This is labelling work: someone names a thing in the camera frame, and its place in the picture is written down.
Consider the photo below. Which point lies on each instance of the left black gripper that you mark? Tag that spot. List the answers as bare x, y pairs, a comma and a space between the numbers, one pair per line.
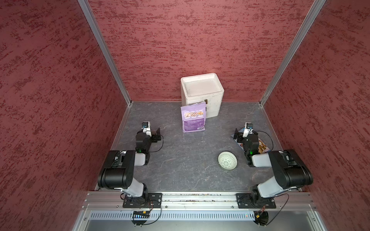
155, 137

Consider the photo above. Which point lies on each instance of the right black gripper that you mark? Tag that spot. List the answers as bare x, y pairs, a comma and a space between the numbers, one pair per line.
238, 137

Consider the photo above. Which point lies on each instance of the white patterned breakfast bowl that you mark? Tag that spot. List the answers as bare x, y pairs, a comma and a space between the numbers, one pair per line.
227, 160

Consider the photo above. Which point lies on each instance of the purple oats bag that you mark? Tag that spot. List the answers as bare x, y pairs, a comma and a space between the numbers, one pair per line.
193, 117

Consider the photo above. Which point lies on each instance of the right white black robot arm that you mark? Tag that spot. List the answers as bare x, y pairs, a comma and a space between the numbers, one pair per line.
289, 170

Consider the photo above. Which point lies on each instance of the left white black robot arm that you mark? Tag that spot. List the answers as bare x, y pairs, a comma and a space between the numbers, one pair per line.
117, 172

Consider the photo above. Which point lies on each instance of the dog picture book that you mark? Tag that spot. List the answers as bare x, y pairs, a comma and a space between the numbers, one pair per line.
264, 145

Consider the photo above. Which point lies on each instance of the white three-drawer foam cabinet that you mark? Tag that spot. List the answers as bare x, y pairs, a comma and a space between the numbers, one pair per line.
203, 88

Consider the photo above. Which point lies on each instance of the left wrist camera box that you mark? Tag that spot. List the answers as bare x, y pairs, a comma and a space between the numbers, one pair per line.
146, 128

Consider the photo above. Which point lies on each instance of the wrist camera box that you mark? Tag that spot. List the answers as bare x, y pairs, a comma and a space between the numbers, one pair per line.
146, 128
248, 129

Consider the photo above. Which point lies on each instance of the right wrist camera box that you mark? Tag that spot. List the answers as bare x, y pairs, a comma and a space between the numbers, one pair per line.
248, 129

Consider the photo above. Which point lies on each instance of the left controller board with cable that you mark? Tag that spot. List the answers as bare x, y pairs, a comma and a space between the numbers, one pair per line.
141, 218

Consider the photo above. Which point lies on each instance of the controller board with cable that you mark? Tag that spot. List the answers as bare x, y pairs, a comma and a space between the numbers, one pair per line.
141, 218
262, 216

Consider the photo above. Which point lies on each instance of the right controller board with cable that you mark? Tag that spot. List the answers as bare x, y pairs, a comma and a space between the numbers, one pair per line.
262, 216

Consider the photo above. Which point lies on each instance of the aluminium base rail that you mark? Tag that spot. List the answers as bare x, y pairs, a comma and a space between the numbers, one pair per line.
217, 201

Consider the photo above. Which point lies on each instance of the left corner aluminium post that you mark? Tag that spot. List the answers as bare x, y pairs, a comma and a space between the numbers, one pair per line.
88, 13

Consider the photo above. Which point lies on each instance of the corner aluminium post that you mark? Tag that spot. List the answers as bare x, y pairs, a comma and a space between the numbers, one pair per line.
88, 13
302, 31

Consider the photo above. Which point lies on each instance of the right corner aluminium post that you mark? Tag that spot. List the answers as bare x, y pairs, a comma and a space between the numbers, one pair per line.
302, 31

